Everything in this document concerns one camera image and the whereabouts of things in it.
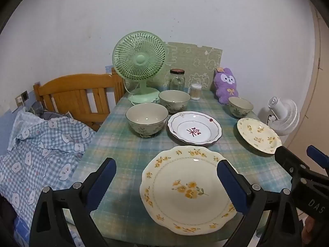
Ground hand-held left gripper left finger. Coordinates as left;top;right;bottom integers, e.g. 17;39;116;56
29;157;117;247

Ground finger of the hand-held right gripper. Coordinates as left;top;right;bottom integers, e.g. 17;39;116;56
275;146;310;184
307;145;329;178

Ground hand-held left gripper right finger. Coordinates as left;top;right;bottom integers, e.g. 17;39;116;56
217;160;301;247

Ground small yellow flower plate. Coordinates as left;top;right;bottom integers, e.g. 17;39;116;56
237;118;282;155

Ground large yellow flower plate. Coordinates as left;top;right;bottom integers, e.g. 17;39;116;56
139;146;238;236

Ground white red flower plate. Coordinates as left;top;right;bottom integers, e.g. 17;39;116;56
168;111;222;146

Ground small floral ceramic bowl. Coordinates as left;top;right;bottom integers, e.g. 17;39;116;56
228;97;254;118

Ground large floral ceramic bowl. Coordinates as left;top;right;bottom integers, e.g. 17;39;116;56
125;103;169;137

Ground medium floral ceramic bowl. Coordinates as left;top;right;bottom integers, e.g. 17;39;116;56
158;90;191;114

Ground person's right hand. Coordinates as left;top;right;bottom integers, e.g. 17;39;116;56
302;215;320;245

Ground plaid tablecloth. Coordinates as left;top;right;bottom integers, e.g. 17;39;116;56
64;86;293;247

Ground white fan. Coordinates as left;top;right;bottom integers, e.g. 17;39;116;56
258;96;300;136

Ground blue checkered printed blanket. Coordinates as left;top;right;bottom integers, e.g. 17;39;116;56
0;108;97;247

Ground purple plush bunny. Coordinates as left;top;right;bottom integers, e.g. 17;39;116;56
214;67;239;105

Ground cotton swab container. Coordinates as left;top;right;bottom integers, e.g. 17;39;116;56
190;84;202;100

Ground wooden bed headboard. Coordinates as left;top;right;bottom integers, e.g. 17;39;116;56
33;68;126;132

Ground dark cloth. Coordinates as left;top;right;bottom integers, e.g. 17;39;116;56
0;196;17;247

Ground glass jar with dark lid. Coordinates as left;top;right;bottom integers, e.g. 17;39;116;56
169;69;186;92

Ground green desk fan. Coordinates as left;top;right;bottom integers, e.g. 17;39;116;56
112;31;166;105

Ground green fan cable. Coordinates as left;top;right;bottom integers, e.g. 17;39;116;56
124;79;134;96

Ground green printed wall panel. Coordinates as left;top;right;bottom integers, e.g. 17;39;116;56
159;42;223;92

